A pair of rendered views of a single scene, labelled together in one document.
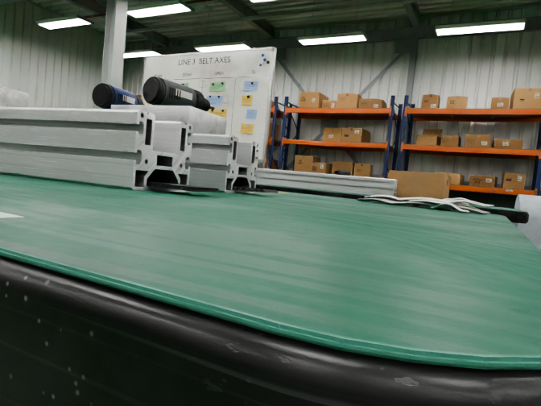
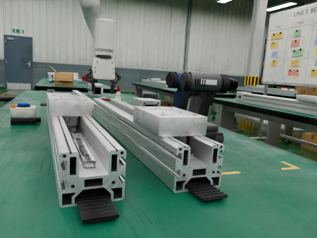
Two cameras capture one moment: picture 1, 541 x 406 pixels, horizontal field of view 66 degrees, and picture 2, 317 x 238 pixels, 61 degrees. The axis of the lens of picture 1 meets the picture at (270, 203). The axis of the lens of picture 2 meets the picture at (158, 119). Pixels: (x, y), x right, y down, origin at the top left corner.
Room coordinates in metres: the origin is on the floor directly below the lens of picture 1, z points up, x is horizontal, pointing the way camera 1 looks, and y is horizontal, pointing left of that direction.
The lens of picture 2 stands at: (0.25, -0.21, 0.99)
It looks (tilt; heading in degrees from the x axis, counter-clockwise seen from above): 9 degrees down; 42
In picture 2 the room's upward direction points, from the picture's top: 4 degrees clockwise
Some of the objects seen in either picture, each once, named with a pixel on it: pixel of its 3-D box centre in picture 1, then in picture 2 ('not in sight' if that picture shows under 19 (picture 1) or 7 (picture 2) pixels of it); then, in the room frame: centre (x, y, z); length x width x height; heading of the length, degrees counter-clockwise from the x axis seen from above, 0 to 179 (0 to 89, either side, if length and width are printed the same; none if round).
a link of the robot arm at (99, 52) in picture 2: not in sight; (104, 53); (1.01, 0.83, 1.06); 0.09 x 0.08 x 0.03; 156
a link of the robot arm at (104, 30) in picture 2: not in sight; (104, 35); (1.01, 0.83, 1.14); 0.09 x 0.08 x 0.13; 61
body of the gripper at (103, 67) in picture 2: not in sight; (103, 67); (1.01, 0.83, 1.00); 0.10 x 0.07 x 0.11; 156
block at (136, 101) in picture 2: not in sight; (143, 109); (1.08, 0.63, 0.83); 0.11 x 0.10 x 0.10; 161
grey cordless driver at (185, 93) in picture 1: (181, 134); (211, 110); (0.97, 0.22, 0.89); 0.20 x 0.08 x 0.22; 146
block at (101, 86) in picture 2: not in sight; (95, 90); (1.51, 1.62, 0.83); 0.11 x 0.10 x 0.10; 153
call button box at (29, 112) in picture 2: not in sight; (26, 114); (0.66, 0.80, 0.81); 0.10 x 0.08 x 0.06; 156
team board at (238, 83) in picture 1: (198, 155); (305, 84); (4.04, 0.73, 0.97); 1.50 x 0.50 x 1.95; 62
